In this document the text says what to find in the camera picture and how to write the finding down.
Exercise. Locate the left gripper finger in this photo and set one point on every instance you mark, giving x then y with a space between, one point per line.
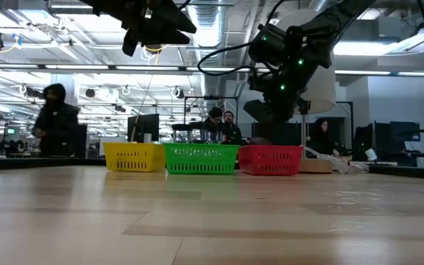
164 38
171 18

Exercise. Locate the black metal rack frame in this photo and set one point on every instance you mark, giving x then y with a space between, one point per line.
197 98

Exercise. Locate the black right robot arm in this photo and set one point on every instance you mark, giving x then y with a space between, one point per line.
307 44

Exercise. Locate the green plastic basket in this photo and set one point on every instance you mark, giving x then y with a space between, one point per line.
201 158

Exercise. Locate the white shade table lamp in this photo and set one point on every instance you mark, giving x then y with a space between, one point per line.
326 92

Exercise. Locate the black monitor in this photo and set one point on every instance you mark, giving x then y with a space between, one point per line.
405 132
144 127

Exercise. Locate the red plastic basket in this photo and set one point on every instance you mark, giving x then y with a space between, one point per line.
269 160

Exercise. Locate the white paper roll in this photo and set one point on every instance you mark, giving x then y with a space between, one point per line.
371 154

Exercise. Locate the yellow plastic basket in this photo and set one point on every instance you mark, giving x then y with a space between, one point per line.
134 156

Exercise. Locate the person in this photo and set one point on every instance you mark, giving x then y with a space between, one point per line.
232 130
55 121
322 138
215 119

